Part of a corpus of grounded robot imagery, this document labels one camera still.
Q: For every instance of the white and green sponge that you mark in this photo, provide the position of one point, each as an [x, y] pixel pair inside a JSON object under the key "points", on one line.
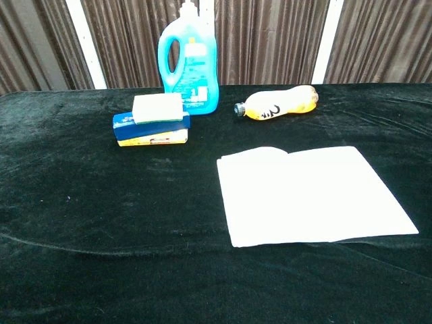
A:
{"points": [[157, 108]]}

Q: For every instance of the white orange package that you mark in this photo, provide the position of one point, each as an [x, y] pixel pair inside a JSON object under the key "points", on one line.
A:
{"points": [[303, 195]]}

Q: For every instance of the yellow cardboard box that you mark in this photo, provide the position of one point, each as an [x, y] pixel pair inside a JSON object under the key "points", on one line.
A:
{"points": [[162, 139]]}

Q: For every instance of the blue detergent bottle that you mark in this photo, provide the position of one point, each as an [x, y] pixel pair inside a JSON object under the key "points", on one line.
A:
{"points": [[199, 67]]}

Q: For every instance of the black velvet tablecloth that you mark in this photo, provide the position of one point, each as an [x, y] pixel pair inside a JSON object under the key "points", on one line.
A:
{"points": [[101, 202]]}

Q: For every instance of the white screen frame post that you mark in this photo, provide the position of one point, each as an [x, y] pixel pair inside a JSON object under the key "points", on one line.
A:
{"points": [[207, 10], [326, 44], [85, 37]]}

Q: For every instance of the orange drink bottle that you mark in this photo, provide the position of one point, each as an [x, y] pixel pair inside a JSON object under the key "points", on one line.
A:
{"points": [[260, 103]]}

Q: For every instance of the brown pleated curtain panel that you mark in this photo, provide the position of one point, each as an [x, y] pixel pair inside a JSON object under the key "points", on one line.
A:
{"points": [[135, 44], [388, 40], [72, 67], [270, 40]]}

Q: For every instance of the blue yellow box stack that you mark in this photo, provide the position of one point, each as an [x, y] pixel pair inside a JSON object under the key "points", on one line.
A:
{"points": [[158, 130]]}

